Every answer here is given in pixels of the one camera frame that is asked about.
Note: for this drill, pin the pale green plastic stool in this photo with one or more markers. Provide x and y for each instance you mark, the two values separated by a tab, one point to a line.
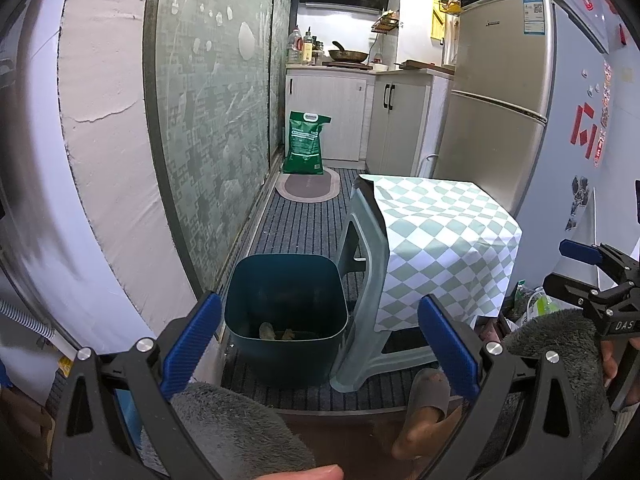
365	260

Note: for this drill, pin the person's right hand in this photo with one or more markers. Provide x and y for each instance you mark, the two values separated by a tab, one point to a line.
610	362

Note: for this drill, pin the white kitchen cabinet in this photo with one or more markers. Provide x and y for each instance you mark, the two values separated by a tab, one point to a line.
325	115

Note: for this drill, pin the orange peel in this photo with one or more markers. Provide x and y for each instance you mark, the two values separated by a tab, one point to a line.
287	334

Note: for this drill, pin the grey striped floor mat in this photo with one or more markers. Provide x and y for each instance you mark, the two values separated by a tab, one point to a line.
305	230

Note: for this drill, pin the oval grey pink mat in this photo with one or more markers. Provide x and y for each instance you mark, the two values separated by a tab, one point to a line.
307	187

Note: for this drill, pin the yellow oil bottle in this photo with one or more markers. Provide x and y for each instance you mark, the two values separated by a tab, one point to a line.
307	51

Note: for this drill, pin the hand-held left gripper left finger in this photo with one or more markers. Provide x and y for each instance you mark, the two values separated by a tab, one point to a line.
192	345

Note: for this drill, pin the frying pan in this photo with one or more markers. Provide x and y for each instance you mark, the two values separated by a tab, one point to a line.
349	54

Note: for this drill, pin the plastic bag green contents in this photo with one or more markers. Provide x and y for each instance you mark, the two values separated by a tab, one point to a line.
535	307

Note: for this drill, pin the clear plastic bottle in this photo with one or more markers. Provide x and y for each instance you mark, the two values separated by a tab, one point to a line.
295	47

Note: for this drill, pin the person's left hand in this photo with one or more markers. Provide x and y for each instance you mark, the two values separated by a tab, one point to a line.
310	474

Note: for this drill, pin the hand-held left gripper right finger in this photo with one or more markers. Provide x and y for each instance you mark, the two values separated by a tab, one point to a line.
447	350

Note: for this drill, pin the red paper-cut sticker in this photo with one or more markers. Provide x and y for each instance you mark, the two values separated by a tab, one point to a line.
585	130

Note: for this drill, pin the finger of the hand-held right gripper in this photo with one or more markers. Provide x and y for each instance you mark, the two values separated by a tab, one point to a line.
580	251
570	287

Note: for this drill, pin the person's foot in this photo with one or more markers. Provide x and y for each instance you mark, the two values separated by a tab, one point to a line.
415	445

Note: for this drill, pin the grey fleece pants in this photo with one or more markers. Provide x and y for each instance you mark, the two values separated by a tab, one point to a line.
225	425

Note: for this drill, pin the teal plastic bin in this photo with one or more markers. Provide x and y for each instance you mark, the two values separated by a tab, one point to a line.
280	290

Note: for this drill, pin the light blue fridge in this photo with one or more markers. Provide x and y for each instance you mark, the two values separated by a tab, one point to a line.
565	85

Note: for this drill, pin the dark figure sticker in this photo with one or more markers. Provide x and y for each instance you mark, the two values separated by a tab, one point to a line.
578	202

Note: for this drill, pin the wooden cutting board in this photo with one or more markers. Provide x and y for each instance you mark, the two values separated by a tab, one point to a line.
427	64

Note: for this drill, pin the white tissue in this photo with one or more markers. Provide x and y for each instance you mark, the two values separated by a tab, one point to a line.
265	331

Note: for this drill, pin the brown slipper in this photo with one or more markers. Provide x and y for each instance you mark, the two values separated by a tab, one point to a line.
430	390

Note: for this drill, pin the dark sauce bottle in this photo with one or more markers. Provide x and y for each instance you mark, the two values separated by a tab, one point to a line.
318	54

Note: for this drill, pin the green rice bag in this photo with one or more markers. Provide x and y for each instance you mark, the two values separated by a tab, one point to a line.
304	142

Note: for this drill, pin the flat cooktop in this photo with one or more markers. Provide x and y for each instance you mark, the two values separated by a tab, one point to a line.
347	65

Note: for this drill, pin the white bowl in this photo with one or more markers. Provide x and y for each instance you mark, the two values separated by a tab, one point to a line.
380	66

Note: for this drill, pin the patterned frosted sliding door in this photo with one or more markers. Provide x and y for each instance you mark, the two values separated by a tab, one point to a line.
281	60
210	110

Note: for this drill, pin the silver fridge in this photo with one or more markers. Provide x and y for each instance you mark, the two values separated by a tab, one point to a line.
500	135

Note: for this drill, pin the fridge label sticker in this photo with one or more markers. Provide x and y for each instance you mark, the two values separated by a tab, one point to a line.
534	15

